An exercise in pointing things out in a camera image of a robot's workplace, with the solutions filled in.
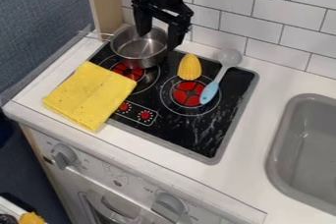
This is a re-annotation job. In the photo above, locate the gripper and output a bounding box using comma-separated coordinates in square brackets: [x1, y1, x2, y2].
[130, 0, 196, 53]

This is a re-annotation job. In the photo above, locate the toy sink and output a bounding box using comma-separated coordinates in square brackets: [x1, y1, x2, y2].
[264, 92, 336, 217]

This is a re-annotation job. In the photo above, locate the silver pot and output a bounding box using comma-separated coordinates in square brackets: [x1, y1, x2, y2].
[79, 24, 171, 70]

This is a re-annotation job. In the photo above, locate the yellow cloth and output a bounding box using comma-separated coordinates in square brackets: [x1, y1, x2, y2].
[40, 60, 139, 134]

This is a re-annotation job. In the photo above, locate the toy stove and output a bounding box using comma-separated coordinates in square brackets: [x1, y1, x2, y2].
[86, 40, 260, 166]

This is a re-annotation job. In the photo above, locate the blue and clear spoon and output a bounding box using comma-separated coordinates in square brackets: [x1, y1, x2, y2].
[197, 48, 244, 106]

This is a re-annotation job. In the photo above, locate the yellow toy corn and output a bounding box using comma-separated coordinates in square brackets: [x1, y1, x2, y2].
[176, 53, 204, 82]

